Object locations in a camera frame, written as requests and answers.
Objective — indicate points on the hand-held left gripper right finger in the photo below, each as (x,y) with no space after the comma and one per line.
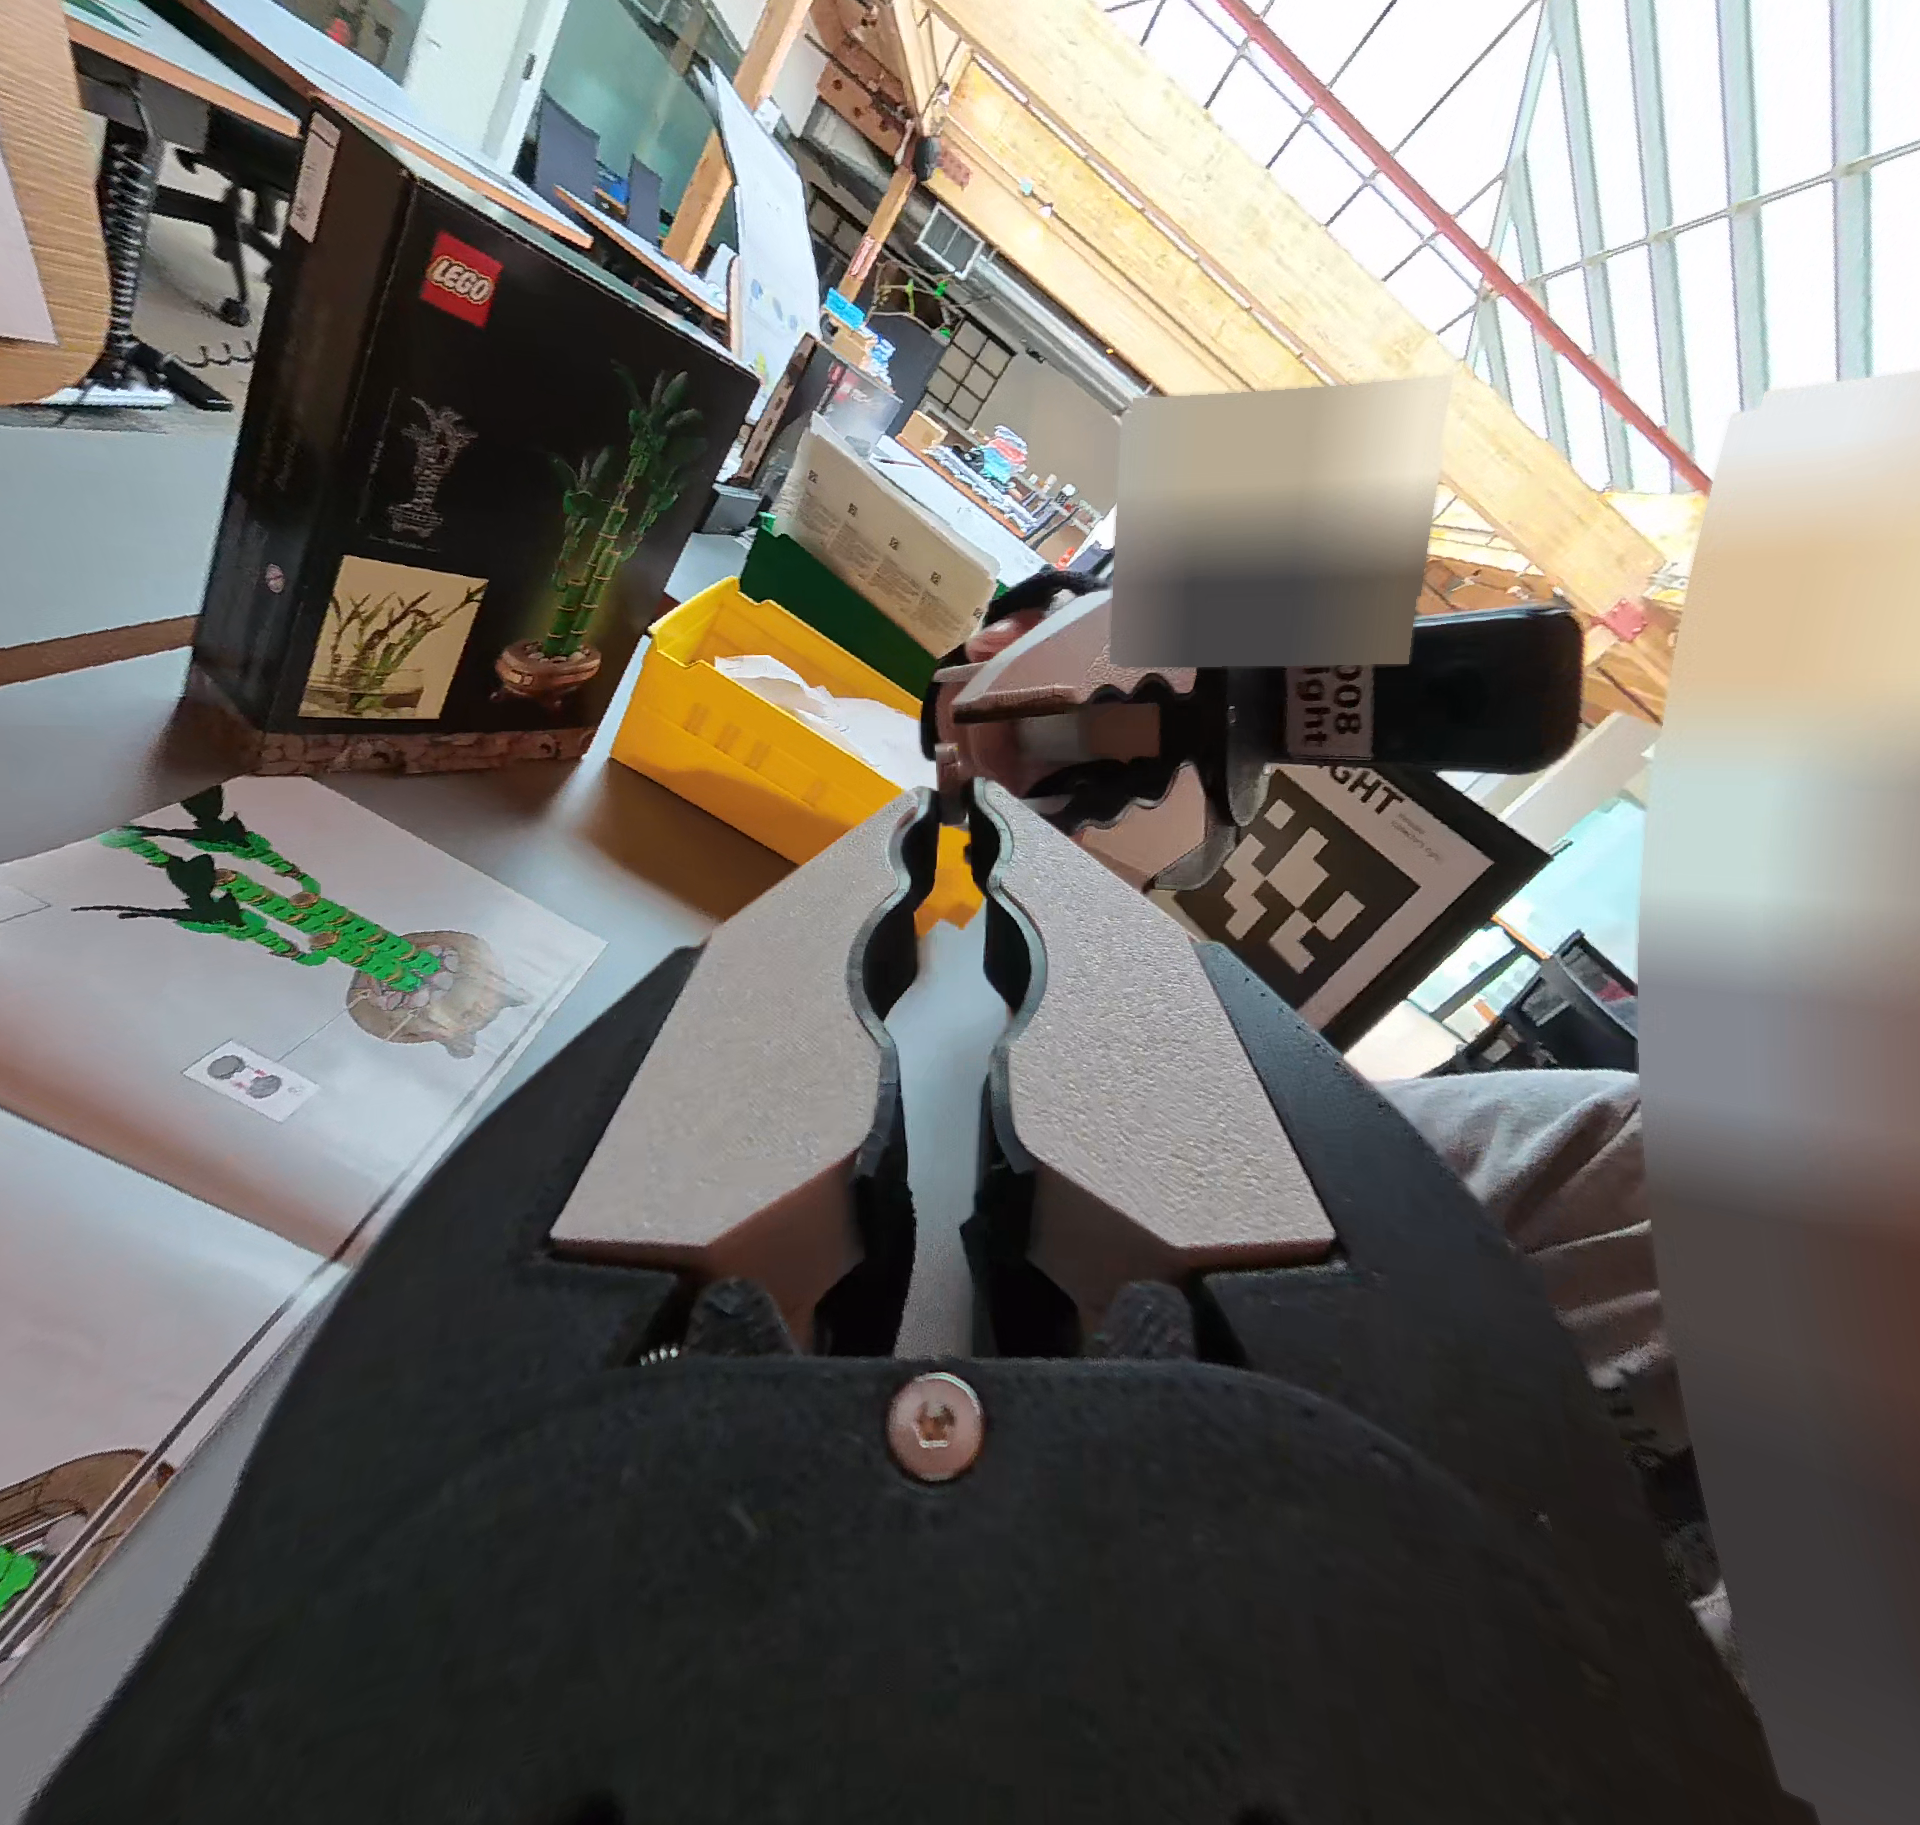
(1161,1076)

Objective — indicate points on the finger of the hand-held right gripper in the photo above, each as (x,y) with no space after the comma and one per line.
(1051,647)
(1111,734)

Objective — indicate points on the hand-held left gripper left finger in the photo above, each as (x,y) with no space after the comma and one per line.
(720,1076)

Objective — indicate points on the grey round lego piece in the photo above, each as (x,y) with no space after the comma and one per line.
(949,771)

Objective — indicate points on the lego instruction booklet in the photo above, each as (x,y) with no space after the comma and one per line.
(225,1106)

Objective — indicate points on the black lego set box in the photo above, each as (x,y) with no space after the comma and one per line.
(451,506)

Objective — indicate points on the person's right hand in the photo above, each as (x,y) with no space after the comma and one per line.
(1008,761)

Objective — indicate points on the white printed card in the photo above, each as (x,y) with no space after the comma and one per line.
(885,537)

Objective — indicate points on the framed black white tag board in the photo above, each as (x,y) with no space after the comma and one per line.
(1321,897)

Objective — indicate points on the white crumpled paper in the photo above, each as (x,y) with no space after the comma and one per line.
(810,702)

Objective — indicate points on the green plastic bin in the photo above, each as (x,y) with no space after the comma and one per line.
(810,597)

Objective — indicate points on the yellow plastic bin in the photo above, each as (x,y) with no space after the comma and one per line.
(705,746)

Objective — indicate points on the dark cardboard box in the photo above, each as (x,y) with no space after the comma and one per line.
(826,393)

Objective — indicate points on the white poster board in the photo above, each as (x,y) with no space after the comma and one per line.
(765,206)

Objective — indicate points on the grey desk orange edge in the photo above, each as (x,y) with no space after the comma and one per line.
(300,72)

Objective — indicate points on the black office chair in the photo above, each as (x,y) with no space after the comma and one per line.
(180,237)

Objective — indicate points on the plywood panel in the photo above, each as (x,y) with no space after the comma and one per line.
(46,206)

